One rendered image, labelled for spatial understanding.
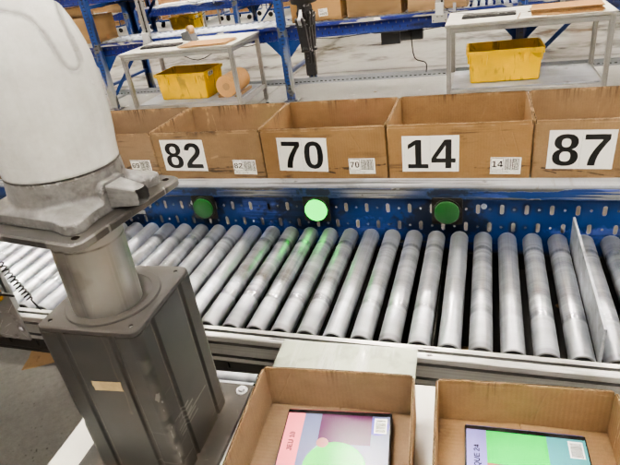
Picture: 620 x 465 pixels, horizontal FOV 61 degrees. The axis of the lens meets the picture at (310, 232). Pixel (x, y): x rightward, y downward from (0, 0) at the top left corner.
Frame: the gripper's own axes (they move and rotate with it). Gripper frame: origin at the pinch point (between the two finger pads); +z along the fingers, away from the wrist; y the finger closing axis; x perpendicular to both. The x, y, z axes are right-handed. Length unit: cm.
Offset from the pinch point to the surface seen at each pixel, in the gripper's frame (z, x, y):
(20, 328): 51, 70, -71
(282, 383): 39, -15, -87
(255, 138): 20.0, 18.2, -9.0
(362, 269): 47, -20, -38
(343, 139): 20.7, -10.2, -9.0
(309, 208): 39.9, 0.5, -17.2
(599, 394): 36, -69, -83
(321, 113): 21.8, 4.9, 19.8
